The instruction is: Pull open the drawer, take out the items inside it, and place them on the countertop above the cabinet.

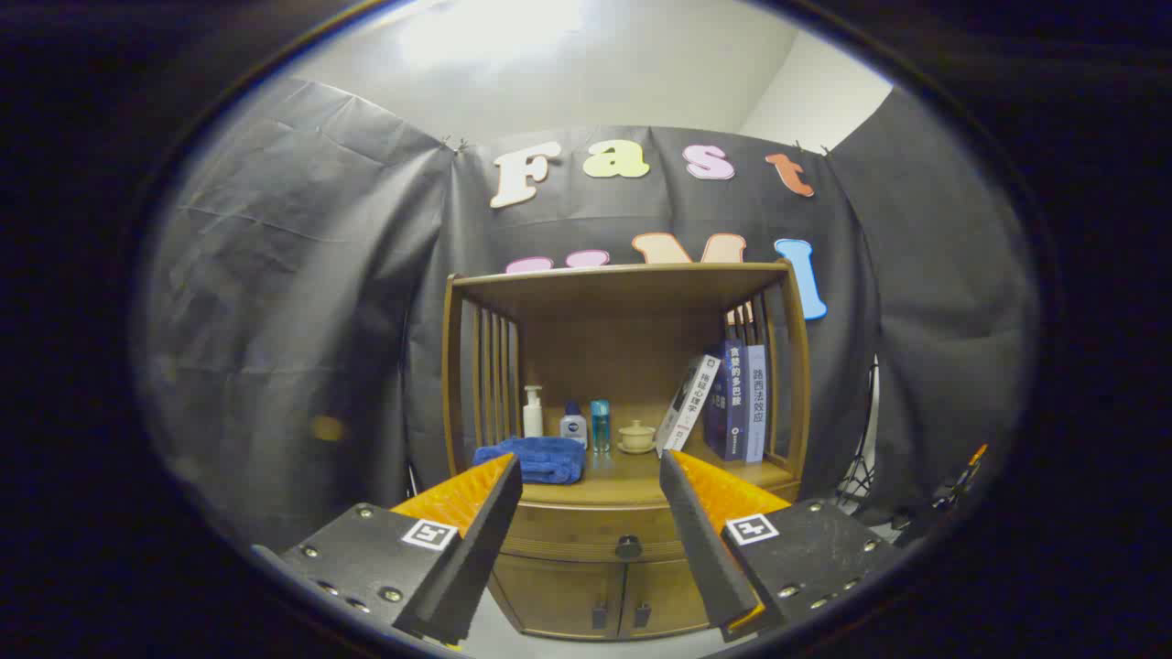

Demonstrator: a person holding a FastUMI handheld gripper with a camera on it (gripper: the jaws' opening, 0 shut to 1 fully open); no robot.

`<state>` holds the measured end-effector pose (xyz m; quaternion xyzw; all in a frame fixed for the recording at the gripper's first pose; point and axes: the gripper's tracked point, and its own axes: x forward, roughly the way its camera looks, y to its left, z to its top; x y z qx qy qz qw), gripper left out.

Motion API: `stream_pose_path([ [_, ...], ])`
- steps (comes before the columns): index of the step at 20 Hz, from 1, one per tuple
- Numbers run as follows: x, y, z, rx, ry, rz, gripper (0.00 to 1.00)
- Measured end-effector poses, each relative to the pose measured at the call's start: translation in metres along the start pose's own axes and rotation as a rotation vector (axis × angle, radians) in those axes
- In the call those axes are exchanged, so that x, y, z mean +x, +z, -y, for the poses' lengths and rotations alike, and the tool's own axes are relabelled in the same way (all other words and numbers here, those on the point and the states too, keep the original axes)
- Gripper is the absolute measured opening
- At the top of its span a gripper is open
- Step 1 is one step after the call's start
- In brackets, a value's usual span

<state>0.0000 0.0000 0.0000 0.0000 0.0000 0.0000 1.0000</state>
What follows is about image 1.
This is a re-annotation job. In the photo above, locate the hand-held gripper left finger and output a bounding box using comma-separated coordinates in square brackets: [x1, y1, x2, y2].
[252, 451, 524, 647]

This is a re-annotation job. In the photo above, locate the black tripod stand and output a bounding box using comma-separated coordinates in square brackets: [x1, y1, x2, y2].
[838, 362, 882, 513]

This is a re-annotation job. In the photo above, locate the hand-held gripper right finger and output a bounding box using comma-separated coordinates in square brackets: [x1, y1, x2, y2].
[659, 448, 907, 642]

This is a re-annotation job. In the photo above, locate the dark device with orange top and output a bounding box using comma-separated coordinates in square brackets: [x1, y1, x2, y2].
[934, 444, 992, 513]

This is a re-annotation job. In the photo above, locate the pale lilac book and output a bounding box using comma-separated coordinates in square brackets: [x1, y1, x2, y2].
[743, 344, 768, 463]

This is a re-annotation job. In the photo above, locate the white book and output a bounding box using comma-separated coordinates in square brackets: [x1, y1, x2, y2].
[656, 354, 722, 456]

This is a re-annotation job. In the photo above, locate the wooden drawer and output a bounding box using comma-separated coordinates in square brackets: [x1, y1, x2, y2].
[494, 499, 706, 562]

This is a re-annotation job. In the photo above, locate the wooden cabinet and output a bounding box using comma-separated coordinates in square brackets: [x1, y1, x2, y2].
[442, 261, 813, 640]

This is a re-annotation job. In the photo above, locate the blue towel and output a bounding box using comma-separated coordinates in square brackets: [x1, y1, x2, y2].
[472, 437, 587, 485]

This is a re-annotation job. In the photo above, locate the wooden countertop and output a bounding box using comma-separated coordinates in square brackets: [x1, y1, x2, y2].
[494, 439, 798, 506]

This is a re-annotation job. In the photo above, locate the wooden cabinet door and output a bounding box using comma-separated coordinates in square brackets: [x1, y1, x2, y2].
[620, 558, 713, 639]
[490, 554, 628, 639]

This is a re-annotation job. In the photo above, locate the dark blue book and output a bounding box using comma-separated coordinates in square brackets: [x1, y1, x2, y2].
[703, 339, 747, 461]

